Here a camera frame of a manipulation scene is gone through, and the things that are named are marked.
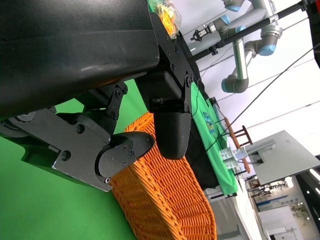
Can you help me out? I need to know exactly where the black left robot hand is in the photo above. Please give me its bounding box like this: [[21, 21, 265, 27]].
[[0, 0, 195, 193]]

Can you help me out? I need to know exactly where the orange wicker basket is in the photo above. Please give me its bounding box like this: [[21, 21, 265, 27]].
[[109, 111, 217, 240]]

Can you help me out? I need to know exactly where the yellow snack bag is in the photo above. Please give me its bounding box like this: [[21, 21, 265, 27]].
[[153, 0, 182, 40]]

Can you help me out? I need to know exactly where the brown wooden chair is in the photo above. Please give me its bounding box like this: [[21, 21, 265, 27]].
[[224, 116, 254, 174]]

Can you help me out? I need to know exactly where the small clear plastic box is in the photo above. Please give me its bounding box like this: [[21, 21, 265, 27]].
[[219, 147, 248, 171]]

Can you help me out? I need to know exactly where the green printed fabric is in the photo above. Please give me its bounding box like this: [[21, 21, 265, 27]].
[[189, 79, 238, 196]]

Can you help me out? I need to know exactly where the grey flat panel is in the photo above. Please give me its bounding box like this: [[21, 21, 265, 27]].
[[246, 129, 320, 186]]

